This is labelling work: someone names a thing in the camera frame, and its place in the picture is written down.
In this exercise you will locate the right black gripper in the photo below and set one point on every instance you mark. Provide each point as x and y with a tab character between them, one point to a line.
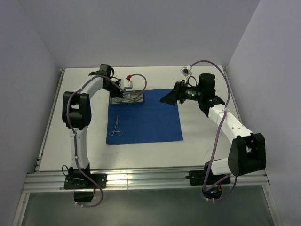
178	92

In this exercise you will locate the blue surgical drape cloth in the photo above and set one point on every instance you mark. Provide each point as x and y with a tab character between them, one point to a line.
150	121

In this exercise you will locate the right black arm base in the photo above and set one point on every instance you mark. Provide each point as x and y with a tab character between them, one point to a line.
197	177

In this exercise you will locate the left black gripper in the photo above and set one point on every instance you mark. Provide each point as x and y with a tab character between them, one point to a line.
116	93

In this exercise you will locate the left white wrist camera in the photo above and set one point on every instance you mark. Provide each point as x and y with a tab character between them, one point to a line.
126	83

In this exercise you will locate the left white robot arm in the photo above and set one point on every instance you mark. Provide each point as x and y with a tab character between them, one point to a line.
77	115

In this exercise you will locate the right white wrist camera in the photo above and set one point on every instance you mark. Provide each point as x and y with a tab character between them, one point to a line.
186	71

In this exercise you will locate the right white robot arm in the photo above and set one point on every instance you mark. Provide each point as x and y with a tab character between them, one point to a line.
247	152

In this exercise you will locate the metal instrument tray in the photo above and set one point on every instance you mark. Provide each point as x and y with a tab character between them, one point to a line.
132	97

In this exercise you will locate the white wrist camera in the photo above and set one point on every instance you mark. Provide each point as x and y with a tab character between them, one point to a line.
186	71
126	83

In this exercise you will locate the steel needle holder forceps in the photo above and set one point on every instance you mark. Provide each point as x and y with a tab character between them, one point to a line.
116	129

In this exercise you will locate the aluminium extrusion rail frame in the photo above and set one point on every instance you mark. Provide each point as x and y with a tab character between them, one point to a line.
146	183

